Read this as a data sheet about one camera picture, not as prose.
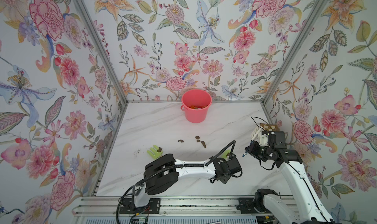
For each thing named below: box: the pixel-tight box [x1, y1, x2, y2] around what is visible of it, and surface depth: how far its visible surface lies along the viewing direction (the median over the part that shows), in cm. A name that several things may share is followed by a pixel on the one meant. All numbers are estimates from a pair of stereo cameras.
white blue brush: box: [242, 126, 262, 157], surface depth 79 cm
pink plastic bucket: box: [180, 88, 213, 124], surface depth 106 cm
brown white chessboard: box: [259, 123, 281, 132], surface depth 104 cm
